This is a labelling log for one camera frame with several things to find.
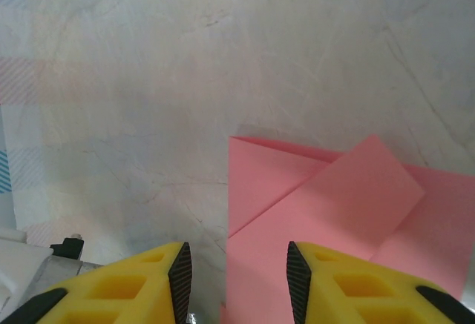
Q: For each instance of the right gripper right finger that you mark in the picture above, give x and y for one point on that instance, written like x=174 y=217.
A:
x=371 y=294

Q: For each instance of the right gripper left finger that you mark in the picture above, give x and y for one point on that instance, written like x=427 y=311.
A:
x=111 y=294

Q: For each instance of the pink paper sheet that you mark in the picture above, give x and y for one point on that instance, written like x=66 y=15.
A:
x=352 y=198

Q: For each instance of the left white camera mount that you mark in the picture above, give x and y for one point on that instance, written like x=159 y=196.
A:
x=18 y=261

